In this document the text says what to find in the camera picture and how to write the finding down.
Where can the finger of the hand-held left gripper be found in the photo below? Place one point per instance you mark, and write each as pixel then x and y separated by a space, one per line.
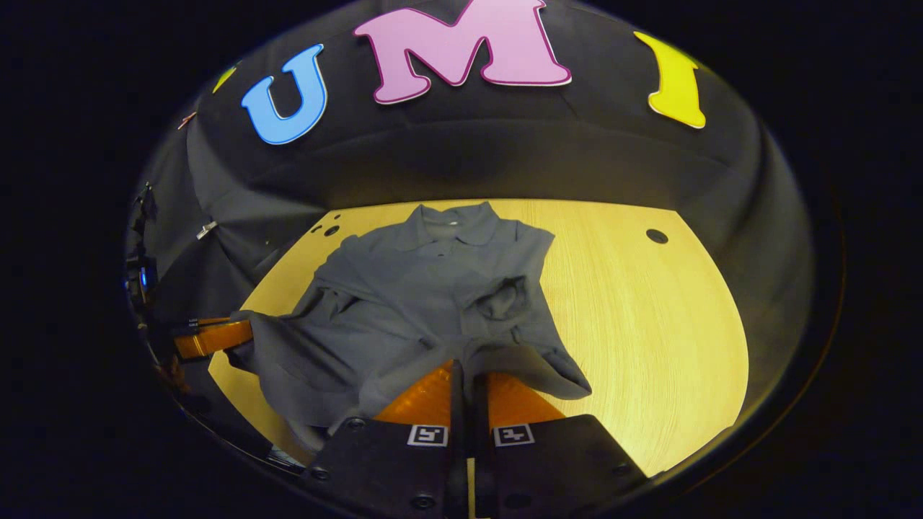
pixel 213 339
pixel 209 321

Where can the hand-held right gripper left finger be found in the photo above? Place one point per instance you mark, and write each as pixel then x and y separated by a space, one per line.
pixel 459 468

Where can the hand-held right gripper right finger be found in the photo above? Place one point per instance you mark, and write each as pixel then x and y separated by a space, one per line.
pixel 483 468

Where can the grey polo shirt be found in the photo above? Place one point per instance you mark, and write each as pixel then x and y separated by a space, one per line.
pixel 404 303

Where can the dark equipment stand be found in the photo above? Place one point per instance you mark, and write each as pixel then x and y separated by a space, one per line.
pixel 140 277

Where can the small silver clip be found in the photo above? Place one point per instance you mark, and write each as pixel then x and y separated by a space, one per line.
pixel 206 229

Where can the small red clip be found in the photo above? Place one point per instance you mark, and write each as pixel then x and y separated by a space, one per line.
pixel 186 120

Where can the black backdrop cloth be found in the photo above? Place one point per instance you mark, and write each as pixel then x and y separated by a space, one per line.
pixel 469 158

